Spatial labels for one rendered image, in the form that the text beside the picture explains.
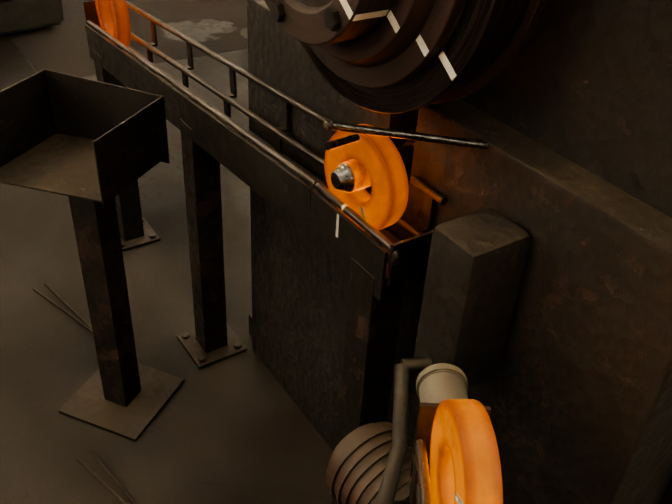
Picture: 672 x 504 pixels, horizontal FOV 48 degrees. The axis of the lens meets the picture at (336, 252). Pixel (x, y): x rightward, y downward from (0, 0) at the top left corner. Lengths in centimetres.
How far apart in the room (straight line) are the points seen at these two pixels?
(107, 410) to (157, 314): 35
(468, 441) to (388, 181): 45
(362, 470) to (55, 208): 172
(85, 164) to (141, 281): 74
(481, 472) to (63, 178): 98
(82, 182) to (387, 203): 59
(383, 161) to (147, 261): 129
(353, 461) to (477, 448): 33
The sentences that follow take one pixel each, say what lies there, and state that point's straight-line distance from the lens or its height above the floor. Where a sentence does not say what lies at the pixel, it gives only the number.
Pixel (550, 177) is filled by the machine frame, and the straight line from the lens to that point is 91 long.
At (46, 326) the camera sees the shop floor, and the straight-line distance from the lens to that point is 205.
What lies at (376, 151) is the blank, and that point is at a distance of 103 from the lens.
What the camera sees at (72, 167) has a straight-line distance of 146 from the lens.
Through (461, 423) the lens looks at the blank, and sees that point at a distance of 70.
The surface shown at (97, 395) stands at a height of 1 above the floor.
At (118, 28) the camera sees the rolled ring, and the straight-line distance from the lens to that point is 195.
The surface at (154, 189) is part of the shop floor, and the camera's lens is 255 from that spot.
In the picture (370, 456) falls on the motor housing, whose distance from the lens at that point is 99.
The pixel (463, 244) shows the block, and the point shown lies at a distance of 89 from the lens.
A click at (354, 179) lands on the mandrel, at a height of 77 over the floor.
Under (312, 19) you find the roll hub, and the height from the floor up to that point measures 101.
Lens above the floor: 129
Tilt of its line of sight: 35 degrees down
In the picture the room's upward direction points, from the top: 4 degrees clockwise
